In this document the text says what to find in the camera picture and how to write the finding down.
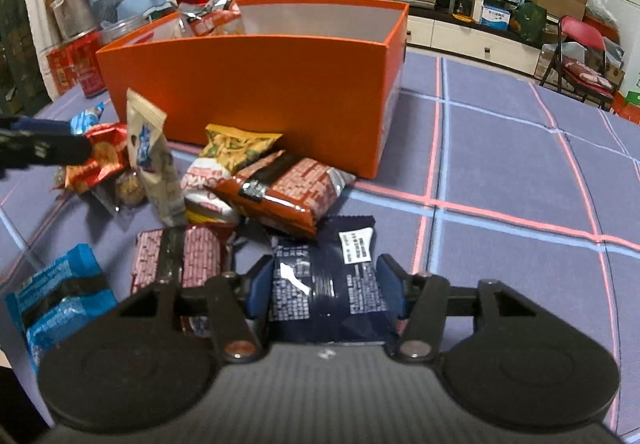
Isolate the white red snack packet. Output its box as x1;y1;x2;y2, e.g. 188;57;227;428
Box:
180;156;241;225

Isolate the orange cardboard box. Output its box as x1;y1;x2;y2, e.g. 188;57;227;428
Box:
95;0;411;179

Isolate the pink red snack packet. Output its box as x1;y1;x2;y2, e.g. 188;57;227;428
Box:
131;225;236;335

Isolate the brown cake clear packet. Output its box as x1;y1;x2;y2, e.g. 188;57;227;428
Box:
92;169;148;229

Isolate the blue silver snack packet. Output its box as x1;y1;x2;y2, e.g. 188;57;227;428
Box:
70;102;107;135

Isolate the white chest freezer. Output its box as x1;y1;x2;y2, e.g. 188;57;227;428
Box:
600;0;640;94

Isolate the blue tissue box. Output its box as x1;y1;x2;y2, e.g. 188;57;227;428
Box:
481;6;512;29

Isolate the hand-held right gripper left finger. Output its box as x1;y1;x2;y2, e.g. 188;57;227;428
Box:
107;256;275;365

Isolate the red folding chair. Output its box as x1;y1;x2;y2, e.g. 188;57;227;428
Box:
540;15;618;112

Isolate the beige snack packet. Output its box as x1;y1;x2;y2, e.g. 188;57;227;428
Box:
125;88;188;229

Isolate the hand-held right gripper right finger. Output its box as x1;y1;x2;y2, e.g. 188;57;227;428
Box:
376;254;536;365

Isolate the glass tv stand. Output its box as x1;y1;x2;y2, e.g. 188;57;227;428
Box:
295;0;546;74

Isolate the dark green bag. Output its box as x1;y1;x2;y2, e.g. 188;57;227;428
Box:
509;2;548;47

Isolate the navy snack packet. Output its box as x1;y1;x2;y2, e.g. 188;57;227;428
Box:
267;215;401;345

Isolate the yellow green snack packet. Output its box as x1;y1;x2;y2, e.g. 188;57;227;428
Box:
199;124;283;175

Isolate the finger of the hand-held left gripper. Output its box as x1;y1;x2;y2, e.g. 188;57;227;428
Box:
0;115;94;179

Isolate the clear plastic cup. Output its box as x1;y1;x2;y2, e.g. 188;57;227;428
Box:
101;16;151;44

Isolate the brown red snack packet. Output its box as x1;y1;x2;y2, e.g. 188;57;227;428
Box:
210;150;357;239

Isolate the red drink can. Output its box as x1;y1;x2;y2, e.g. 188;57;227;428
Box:
79;54;107;98

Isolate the blue checked tablecloth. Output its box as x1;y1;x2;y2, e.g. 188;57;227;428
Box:
0;48;640;435

